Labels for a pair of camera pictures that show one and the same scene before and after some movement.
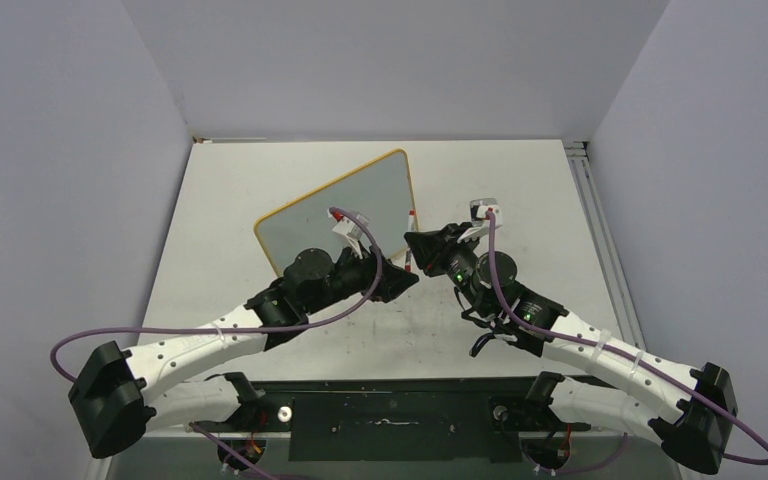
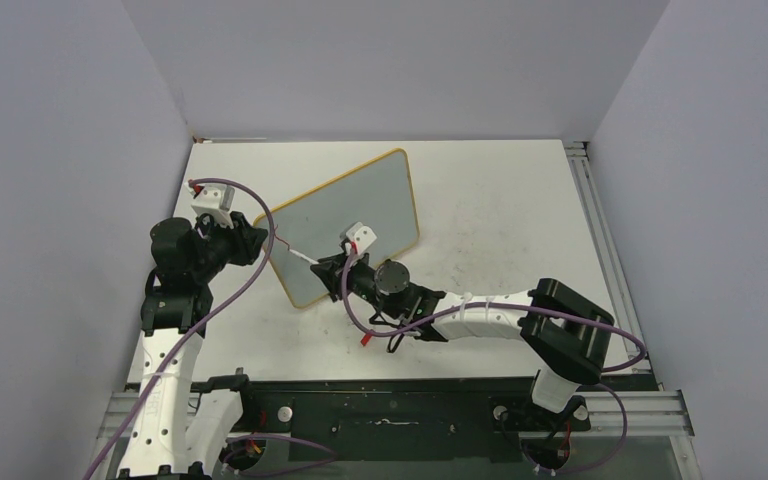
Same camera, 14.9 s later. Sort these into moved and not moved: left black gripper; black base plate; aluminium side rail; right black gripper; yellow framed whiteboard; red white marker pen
Moved: right black gripper; red white marker pen; left black gripper
Not moved: aluminium side rail; black base plate; yellow framed whiteboard
